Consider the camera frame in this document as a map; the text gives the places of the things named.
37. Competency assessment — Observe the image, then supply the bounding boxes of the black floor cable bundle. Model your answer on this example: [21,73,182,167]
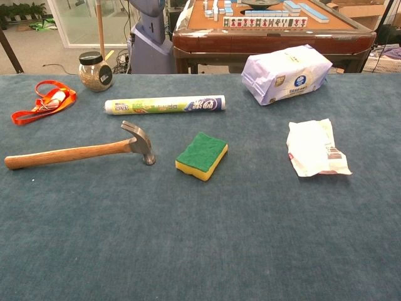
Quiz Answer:
[112,48,131,75]

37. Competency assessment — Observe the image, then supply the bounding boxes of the wooden handled claw hammer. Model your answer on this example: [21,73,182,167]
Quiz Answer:
[4,120,157,171]

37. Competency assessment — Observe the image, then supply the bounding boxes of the white purple tissue pack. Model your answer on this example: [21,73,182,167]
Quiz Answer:
[241,44,333,107]

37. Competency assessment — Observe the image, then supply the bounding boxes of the green bag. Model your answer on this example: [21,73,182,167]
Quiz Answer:
[29,18,58,32]

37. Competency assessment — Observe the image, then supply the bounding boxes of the black slanted pole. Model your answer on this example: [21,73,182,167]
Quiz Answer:
[0,26,24,75]

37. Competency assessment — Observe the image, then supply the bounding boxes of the orange lanyard with badge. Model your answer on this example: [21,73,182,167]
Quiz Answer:
[11,80,78,126]

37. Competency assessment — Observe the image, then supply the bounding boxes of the crumpled white packet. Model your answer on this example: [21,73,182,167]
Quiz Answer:
[286,118,353,178]

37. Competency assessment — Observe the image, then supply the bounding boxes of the brown mahjong table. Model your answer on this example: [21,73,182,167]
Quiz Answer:
[172,0,377,75]

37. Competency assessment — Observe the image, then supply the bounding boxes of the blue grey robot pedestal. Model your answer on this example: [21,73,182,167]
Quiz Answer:
[128,0,176,75]

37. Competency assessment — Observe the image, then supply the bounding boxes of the face-up mahjong tile row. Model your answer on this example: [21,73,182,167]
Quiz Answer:
[222,16,308,28]

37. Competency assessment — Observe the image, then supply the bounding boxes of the cardboard box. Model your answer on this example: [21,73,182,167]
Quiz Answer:
[331,0,389,31]

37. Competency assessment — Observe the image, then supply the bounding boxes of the cling film roll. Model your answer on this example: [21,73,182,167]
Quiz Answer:
[104,95,227,116]

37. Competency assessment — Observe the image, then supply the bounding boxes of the glass jar black lid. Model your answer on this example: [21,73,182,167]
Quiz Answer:
[78,51,113,93]

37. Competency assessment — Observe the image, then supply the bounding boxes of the white plastic basket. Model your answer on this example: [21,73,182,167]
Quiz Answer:
[362,51,401,74]

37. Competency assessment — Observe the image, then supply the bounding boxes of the blue felt table cover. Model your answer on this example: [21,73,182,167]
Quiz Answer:
[0,73,401,301]

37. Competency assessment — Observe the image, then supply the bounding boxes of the blue white mahjong tile wall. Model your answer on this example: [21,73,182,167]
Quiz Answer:
[244,10,291,18]
[299,3,330,23]

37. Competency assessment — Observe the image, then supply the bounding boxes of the potted green plants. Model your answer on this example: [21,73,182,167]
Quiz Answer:
[0,2,47,31]

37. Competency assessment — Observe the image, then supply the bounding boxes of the wooden pole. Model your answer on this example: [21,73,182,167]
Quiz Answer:
[95,0,106,59]

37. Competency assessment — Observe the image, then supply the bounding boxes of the green yellow sponge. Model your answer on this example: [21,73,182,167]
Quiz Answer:
[175,131,229,182]

